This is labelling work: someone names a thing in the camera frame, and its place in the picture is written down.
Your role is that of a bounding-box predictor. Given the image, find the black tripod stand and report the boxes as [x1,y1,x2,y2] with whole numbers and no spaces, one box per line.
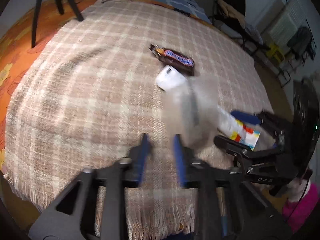
[31,0,85,49]

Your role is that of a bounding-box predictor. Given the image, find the dark jacket on rack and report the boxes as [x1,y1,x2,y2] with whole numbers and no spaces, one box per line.
[286,26,316,61]

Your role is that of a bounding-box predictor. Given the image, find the colourful paper cup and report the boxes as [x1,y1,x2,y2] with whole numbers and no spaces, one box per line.
[216,106,260,150]

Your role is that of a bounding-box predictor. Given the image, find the snickers bar wrapper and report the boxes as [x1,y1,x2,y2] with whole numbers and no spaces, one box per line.
[149,44,195,76]

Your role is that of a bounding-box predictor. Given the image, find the black metal clothes rack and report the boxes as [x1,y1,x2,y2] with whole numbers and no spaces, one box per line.
[260,0,317,88]

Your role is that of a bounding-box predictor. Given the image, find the striped garment on chair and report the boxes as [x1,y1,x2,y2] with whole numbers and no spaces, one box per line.
[245,23,264,45]

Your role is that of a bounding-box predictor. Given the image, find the beige clothes on chair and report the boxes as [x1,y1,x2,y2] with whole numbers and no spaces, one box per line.
[217,0,246,28]

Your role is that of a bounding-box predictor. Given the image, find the beige plaid woven blanket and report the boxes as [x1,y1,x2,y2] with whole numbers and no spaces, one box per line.
[5,0,272,239]

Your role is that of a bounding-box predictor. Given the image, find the yellow box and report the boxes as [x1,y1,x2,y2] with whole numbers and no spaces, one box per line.
[266,43,285,66]

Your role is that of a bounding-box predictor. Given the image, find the black folding chair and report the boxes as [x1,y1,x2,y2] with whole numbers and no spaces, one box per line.
[212,0,271,55]

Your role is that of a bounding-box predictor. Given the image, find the black power cable with switch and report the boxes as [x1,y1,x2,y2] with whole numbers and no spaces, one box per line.
[75,0,198,18]

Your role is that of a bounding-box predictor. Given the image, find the white plush slippers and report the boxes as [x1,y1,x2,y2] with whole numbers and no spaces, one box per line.
[286,178,310,203]

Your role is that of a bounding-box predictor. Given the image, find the striped towel on rack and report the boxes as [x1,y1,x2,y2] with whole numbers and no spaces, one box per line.
[267,0,305,47]

